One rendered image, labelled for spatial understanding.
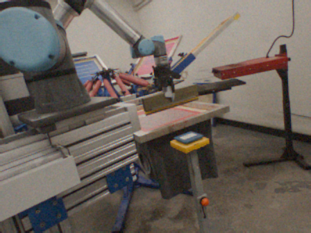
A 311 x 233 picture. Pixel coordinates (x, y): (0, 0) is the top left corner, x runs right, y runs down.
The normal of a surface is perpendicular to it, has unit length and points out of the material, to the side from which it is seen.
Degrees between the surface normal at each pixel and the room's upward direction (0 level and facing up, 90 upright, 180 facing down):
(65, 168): 90
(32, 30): 98
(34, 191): 90
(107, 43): 90
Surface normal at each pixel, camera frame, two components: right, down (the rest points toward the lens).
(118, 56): 0.43, 0.14
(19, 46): 0.21, 0.33
